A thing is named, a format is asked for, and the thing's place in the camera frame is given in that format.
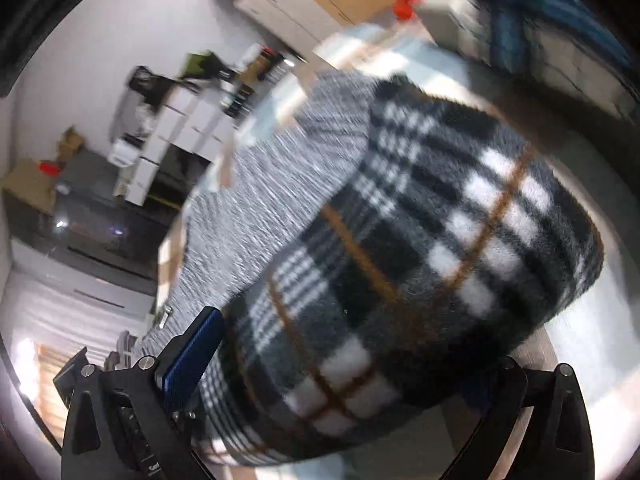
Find red plastic container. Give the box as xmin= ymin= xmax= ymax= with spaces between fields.
xmin=392 ymin=0 xmax=426 ymax=20

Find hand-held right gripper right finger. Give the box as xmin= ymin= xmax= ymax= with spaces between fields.
xmin=440 ymin=355 xmax=596 ymax=480

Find green cloth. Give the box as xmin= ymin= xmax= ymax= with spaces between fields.
xmin=182 ymin=51 xmax=226 ymax=81

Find white curtain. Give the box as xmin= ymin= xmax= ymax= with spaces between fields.
xmin=0 ymin=270 xmax=156 ymax=411

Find white tall cabinets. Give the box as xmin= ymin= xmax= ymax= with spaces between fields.
xmin=235 ymin=0 xmax=351 ymax=61

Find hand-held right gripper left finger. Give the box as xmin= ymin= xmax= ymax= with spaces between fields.
xmin=60 ymin=306 xmax=225 ymax=480

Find cardboard box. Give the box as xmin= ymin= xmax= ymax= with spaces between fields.
xmin=2 ymin=157 xmax=58 ymax=216

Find black white plaid fleece garment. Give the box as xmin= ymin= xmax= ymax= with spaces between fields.
xmin=145 ymin=72 xmax=603 ymax=467

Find blue cloth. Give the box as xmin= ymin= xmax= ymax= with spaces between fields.
xmin=475 ymin=0 xmax=636 ymax=121

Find brown blue checkered bed sheet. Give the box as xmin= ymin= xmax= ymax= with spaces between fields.
xmin=150 ymin=22 xmax=640 ymax=480

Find white drawer cabinet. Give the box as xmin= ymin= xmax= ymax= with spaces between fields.
xmin=114 ymin=85 xmax=238 ymax=207

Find grey box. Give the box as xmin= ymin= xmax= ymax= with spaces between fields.
xmin=417 ymin=0 xmax=483 ymax=58

